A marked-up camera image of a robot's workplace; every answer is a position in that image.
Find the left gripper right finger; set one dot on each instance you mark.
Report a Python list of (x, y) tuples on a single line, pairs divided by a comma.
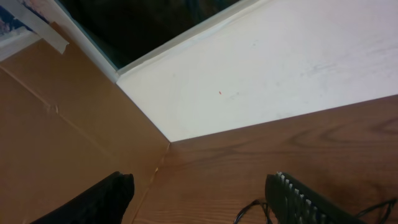
[(293, 202)]

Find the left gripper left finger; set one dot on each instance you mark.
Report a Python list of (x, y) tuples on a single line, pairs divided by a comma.
[(105, 202)]

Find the cardboard side panel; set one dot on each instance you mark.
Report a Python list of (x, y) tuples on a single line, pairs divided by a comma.
[(64, 127)]

